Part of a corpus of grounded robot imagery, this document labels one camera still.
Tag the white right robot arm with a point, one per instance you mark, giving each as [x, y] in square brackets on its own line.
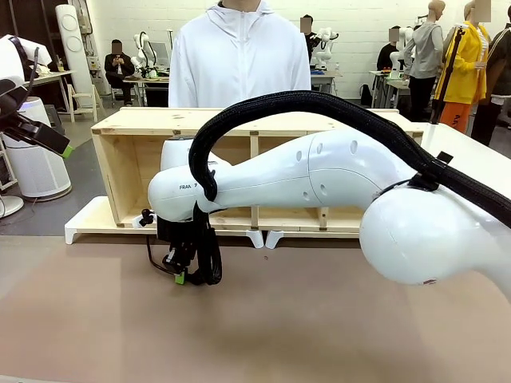
[279, 179]

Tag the white tower air conditioner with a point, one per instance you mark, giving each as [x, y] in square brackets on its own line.
[74, 48]

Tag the mannequin in yellow jacket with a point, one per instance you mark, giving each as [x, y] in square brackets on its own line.
[467, 68]

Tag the white round stand base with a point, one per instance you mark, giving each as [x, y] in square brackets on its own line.
[10, 205]

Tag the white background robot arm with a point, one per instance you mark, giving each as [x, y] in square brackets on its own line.
[143, 56]
[403, 52]
[326, 44]

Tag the pine wood shelf box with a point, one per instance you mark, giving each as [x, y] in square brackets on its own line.
[131, 119]

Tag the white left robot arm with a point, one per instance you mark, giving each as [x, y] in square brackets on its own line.
[16, 52]

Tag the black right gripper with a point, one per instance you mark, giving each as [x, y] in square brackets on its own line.
[167, 229]

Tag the mannequin in grey hoodie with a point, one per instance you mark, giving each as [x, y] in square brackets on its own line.
[427, 48]

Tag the white desk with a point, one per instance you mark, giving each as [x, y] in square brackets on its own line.
[54, 74]

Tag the white table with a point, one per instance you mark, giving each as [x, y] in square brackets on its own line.
[471, 147]

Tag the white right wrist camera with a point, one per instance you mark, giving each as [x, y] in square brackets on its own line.
[137, 222]

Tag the black slanted stand pole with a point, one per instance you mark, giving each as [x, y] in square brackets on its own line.
[437, 107]

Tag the background person in black top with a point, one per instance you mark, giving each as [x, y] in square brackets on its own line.
[386, 56]

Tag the person in black striped jacket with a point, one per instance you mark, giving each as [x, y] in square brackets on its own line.
[308, 44]

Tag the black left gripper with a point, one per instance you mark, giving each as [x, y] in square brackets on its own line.
[12, 115]

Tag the wood top work table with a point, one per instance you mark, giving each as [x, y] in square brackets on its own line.
[147, 80]

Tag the white round air purifier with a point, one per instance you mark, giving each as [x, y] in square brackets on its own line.
[36, 175]

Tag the person in dark striped top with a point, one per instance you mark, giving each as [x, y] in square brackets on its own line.
[499, 60]

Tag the person in white hoodie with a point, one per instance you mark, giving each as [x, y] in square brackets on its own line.
[239, 60]

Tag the white wooden step stool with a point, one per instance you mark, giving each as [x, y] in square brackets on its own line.
[81, 97]

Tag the seated person in black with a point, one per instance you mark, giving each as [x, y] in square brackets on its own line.
[120, 68]

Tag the white flat platform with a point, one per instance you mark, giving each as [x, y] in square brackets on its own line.
[275, 239]
[88, 223]

